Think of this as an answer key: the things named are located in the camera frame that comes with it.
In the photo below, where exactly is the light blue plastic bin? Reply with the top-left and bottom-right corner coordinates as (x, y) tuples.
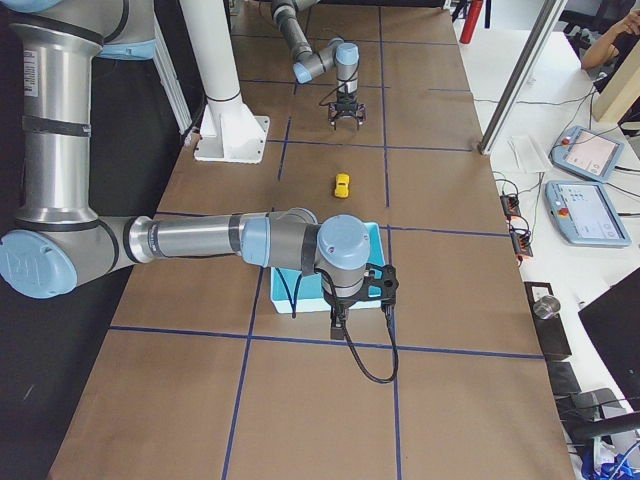
(270, 222), (385, 315)

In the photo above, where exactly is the white pedestal column base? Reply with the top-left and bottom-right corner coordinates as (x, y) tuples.
(180, 0), (270, 164)

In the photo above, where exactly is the yellow beetle toy car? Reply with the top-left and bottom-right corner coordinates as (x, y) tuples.
(333, 172), (350, 199)

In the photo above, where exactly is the lower teach pendant tablet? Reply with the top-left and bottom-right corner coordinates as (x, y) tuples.
(544, 181), (631, 248)

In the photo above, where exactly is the blue tape strip crosswise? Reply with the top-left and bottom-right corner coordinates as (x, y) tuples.
(266, 139), (474, 152)

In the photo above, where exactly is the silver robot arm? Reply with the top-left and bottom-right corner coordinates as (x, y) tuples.
(271, 0), (366, 130)
(1, 1), (371, 305)

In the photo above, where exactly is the blue tape strip lengthwise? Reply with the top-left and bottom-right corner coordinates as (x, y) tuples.
(377, 6), (403, 479)

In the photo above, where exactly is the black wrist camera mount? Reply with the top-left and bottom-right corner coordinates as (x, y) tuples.
(356, 263), (399, 309)

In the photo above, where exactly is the white paper sheet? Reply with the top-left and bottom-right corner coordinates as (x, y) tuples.
(508, 135), (552, 174)

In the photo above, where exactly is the upper teach pendant tablet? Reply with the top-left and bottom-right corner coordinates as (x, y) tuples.
(550, 126), (624, 183)

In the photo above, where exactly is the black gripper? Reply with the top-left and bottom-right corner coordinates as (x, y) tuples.
(327, 92), (367, 130)

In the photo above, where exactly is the teach pendant tablet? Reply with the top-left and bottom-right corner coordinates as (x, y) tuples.
(544, 181), (631, 248)
(550, 126), (624, 183)

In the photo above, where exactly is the aluminium frame post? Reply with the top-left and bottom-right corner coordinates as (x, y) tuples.
(478, 0), (568, 155)

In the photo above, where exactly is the red fire extinguisher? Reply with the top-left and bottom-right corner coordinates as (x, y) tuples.
(459, 0), (485, 44)

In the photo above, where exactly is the person forearm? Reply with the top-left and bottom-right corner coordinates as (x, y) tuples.
(581, 12), (639, 70)

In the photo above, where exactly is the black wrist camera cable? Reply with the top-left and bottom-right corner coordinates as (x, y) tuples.
(328, 294), (401, 385)

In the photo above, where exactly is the silver metal cylinder weight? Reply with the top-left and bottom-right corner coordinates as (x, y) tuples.
(532, 295), (561, 320)

